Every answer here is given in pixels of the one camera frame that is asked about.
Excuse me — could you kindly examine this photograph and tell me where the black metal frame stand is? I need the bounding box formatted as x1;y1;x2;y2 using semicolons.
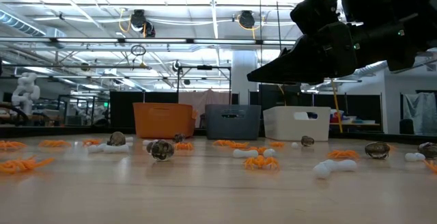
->
176;65;232;105

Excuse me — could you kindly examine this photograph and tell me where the black aluminium table frame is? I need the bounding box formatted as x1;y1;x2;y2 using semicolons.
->
0;125;437;145

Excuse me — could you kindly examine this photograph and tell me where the grey cloth cover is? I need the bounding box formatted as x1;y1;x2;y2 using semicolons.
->
402;92;437;136

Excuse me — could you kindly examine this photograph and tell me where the long yellow cable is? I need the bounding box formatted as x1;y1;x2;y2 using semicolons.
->
315;0;343;133

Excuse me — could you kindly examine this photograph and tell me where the orange plastic bin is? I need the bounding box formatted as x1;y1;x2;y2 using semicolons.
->
132;102;198;140

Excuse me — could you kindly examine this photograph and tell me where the pink curtain cloth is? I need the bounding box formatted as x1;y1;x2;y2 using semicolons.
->
178;89;233;129

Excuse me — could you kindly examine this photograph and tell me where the dark grey plastic bin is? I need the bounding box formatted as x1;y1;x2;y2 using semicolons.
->
204;104;262;141

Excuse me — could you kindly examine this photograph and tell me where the black cabinet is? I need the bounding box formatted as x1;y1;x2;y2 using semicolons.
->
258;84;301;107

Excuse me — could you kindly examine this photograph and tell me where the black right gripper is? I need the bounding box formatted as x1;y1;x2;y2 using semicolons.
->
247;21;358;86

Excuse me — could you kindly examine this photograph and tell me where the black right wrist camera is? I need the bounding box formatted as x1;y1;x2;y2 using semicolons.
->
290;0;342;36

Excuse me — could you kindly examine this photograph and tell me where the black partition panel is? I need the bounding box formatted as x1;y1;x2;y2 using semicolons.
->
300;93;382;126
109;91;179;129

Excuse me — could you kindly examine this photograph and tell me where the white plastic bin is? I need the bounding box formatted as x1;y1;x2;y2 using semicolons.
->
262;106;331;142

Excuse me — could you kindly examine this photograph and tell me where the long ceiling light bar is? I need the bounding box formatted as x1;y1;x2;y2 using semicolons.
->
0;36;298;46

